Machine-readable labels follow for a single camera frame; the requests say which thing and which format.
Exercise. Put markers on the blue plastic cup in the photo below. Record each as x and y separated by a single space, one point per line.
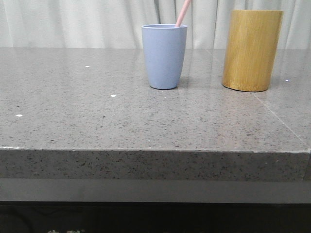
164 51

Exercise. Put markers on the bamboo cylinder holder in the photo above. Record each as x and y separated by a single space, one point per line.
251 49

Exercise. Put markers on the grey-white curtain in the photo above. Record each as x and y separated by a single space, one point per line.
117 24

